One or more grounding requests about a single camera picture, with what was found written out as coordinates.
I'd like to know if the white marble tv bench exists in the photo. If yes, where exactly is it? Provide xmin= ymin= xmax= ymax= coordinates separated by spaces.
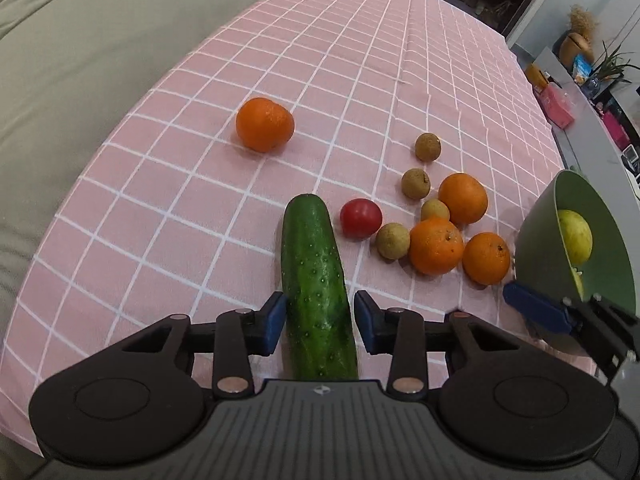
xmin=525 ymin=45 xmax=640 ymax=206

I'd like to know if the brown longan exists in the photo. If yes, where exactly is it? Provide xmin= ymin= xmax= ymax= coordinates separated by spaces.
xmin=421 ymin=198 xmax=451 ymax=224
xmin=376 ymin=223 xmax=412 ymax=261
xmin=401 ymin=168 xmax=432 ymax=200
xmin=414 ymin=132 xmax=442 ymax=162

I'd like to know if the green cucumber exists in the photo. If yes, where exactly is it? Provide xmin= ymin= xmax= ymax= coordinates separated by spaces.
xmin=280 ymin=193 xmax=360 ymax=381

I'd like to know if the green bowl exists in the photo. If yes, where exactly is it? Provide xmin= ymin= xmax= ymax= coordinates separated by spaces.
xmin=515 ymin=170 xmax=637 ymax=358

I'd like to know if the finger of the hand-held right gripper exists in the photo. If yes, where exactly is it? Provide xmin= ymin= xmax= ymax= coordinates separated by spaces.
xmin=503 ymin=282 xmax=640 ymax=386

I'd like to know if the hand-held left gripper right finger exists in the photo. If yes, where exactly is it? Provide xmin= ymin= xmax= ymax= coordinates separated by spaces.
xmin=353 ymin=290 xmax=521 ymax=400

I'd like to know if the orange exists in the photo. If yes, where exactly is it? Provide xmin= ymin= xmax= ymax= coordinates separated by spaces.
xmin=236 ymin=97 xmax=295 ymax=153
xmin=462 ymin=232 xmax=512 ymax=286
xmin=438 ymin=172 xmax=489 ymax=226
xmin=409 ymin=217 xmax=465 ymax=276

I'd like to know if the magenta box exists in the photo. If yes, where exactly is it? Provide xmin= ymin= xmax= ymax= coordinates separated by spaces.
xmin=602 ymin=110 xmax=632 ymax=151

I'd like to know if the orange box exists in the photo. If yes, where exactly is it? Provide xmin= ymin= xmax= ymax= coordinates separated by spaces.
xmin=524 ymin=62 xmax=551 ymax=93

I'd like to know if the green potted plant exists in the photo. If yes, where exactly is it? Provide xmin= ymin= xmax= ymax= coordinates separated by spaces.
xmin=590 ymin=37 xmax=640 ymax=93

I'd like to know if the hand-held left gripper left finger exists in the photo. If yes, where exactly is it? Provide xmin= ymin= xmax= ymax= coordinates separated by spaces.
xmin=120 ymin=291 xmax=288 ymax=400

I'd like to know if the pink box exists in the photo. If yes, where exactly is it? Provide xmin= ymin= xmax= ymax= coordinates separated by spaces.
xmin=540 ymin=83 xmax=576 ymax=129

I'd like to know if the blue snack packet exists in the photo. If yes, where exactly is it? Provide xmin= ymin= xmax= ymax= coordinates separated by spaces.
xmin=572 ymin=54 xmax=595 ymax=86

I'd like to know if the red tomato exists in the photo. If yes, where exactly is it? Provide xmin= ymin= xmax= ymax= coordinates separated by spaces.
xmin=340 ymin=198 xmax=384 ymax=239

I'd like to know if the wooden vase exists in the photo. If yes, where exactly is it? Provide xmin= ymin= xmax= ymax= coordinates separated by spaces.
xmin=559 ymin=32 xmax=595 ymax=67

